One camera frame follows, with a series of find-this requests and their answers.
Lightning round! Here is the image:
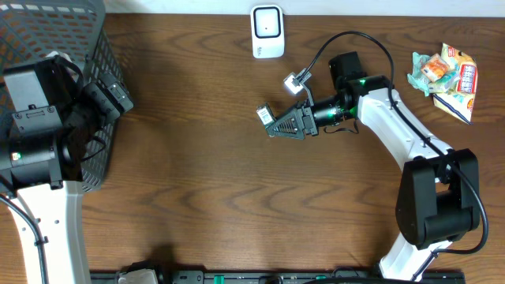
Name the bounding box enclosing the round can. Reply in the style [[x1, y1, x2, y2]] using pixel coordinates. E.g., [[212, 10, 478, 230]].
[[256, 103, 275, 127]]

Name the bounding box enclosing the teal packet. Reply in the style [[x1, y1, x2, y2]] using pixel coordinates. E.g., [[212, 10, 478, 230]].
[[407, 52, 431, 96]]

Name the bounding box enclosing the orange tissue pack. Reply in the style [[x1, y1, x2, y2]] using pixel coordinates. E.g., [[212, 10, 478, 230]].
[[421, 54, 450, 82]]

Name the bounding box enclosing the white blue snack bag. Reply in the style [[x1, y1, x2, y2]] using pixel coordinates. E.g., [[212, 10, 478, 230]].
[[431, 43, 478, 125]]

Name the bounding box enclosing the small green white carton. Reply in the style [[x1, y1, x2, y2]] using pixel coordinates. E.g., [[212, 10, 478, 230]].
[[428, 71, 460, 93]]

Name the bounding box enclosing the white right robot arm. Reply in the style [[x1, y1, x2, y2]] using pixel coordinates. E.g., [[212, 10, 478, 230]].
[[256, 51, 481, 282]]

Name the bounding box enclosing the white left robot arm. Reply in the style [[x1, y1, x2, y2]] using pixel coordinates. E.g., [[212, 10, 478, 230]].
[[1, 53, 103, 283]]

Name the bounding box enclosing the white barcode scanner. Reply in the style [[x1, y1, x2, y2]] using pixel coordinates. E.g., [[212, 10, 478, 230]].
[[250, 4, 285, 59]]

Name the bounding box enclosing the grey plastic mesh basket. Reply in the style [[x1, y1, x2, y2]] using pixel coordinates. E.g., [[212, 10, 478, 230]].
[[1, 0, 124, 192]]

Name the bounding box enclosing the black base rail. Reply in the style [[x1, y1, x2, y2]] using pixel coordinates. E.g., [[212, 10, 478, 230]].
[[91, 269, 466, 284]]

